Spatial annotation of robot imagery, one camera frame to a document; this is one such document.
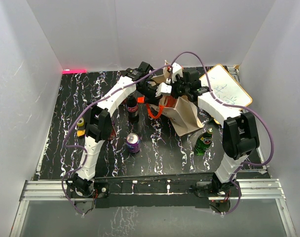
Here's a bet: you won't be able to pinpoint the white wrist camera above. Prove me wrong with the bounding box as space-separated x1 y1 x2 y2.
155 79 172 97
167 62 183 83

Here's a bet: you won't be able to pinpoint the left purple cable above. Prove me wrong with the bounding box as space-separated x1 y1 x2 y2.
61 64 172 215

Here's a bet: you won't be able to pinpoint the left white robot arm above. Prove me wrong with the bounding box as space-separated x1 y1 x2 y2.
66 62 161 197

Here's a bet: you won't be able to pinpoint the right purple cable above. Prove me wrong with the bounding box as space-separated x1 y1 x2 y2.
168 51 275 215

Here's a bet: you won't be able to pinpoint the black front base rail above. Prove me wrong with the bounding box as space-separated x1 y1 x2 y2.
66 170 242 209

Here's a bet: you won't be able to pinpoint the pink marker strip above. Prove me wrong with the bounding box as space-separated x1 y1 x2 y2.
62 69 87 75

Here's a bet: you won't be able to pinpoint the yellow bow-shaped sponge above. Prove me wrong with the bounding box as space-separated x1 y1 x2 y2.
76 130 85 137

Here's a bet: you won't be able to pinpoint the green glass bottle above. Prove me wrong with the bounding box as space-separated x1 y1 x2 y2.
194 127 214 155

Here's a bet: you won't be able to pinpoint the yellow tape roll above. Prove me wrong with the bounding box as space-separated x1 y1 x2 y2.
76 118 85 127

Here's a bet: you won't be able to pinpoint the beige canvas bag orange handles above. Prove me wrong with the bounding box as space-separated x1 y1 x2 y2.
137 62 208 136

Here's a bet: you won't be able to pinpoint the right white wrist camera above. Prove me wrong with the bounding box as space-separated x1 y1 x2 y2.
167 62 183 83

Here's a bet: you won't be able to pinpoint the purple cable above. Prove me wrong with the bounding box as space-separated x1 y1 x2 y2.
168 51 275 215
61 64 172 215

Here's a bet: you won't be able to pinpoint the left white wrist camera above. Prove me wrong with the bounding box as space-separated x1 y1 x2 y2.
155 79 172 97

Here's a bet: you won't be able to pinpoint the white board wooden frame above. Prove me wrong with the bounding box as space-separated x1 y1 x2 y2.
198 64 253 124

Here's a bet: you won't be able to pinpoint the glass cola bottle red cap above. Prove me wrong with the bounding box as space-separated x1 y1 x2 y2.
126 94 139 123

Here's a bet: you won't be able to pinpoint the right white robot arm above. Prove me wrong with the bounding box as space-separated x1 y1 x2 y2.
170 69 260 196

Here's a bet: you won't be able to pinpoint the red cola can left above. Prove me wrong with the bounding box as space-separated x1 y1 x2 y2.
108 124 116 141

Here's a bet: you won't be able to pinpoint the purple soda can front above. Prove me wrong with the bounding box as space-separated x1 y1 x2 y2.
126 133 140 154

